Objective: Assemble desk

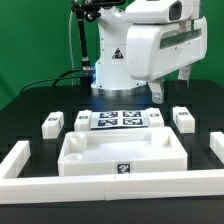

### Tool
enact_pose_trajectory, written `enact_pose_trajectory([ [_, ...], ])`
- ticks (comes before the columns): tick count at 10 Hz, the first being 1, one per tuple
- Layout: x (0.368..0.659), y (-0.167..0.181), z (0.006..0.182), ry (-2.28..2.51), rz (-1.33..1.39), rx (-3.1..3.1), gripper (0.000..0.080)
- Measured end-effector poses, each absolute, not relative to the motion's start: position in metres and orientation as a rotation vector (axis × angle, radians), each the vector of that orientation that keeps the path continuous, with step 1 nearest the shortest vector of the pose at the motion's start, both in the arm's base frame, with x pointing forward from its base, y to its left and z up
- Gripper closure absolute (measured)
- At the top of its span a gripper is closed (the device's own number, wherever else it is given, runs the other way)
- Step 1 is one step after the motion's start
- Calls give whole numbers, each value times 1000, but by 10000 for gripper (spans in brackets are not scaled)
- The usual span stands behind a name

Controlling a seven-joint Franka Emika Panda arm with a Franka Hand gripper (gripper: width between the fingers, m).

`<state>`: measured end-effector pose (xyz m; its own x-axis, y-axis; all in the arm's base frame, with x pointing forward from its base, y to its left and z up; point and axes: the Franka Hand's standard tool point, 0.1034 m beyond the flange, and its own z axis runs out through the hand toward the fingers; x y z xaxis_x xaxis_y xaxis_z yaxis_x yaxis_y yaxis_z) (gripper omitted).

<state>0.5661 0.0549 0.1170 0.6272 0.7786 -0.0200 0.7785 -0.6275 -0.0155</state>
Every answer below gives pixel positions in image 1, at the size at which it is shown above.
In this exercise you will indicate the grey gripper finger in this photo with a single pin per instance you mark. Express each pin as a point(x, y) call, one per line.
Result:
point(184, 73)
point(156, 88)

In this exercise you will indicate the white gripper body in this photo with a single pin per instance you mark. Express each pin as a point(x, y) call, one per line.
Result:
point(154, 51)

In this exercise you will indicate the white desk top tray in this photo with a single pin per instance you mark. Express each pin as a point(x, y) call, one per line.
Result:
point(121, 151)

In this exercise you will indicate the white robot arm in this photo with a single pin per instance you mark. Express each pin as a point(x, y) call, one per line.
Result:
point(112, 77)

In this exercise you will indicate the marker sheet black white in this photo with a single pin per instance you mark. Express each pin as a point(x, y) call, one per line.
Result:
point(119, 119)

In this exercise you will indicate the white U-shaped fence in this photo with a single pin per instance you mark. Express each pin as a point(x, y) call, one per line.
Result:
point(17, 190)

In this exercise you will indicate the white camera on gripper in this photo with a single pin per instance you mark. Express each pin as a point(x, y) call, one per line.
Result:
point(158, 11)

